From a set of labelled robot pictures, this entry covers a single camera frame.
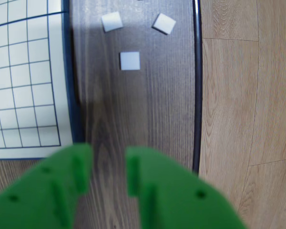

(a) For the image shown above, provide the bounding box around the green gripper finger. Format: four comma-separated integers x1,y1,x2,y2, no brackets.
125,145,250,229
0,142,94,229

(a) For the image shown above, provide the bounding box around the white cube stone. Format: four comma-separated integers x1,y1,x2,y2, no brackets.
120,51,141,71
101,11,123,33
151,12,177,36

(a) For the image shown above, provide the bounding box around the white folding go board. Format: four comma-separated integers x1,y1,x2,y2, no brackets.
0,0,84,160

